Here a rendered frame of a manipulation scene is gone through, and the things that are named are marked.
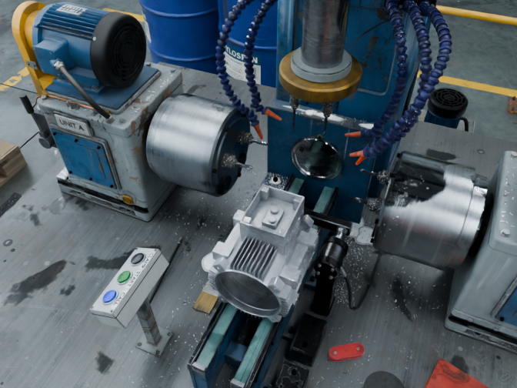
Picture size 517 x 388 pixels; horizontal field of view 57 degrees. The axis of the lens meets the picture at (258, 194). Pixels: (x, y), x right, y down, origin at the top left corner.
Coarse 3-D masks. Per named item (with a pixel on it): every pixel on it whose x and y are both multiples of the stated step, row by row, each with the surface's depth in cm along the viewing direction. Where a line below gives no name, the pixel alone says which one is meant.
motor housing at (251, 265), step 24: (240, 240) 103; (240, 264) 96; (264, 264) 95; (288, 264) 100; (216, 288) 105; (240, 288) 109; (264, 288) 110; (288, 288) 98; (264, 312) 105; (288, 312) 100
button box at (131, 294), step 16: (144, 256) 101; (160, 256) 102; (144, 272) 98; (160, 272) 102; (112, 288) 97; (128, 288) 95; (144, 288) 98; (96, 304) 95; (112, 304) 93; (128, 304) 95; (112, 320) 93; (128, 320) 94
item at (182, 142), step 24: (192, 96) 126; (168, 120) 120; (192, 120) 119; (216, 120) 118; (240, 120) 126; (168, 144) 120; (192, 144) 118; (216, 144) 116; (240, 144) 131; (168, 168) 123; (192, 168) 119; (216, 168) 120; (240, 168) 136; (216, 192) 126
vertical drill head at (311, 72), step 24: (312, 0) 89; (336, 0) 88; (312, 24) 92; (336, 24) 92; (312, 48) 96; (336, 48) 96; (288, 72) 101; (312, 72) 98; (336, 72) 98; (360, 72) 101; (312, 96) 98; (336, 96) 98
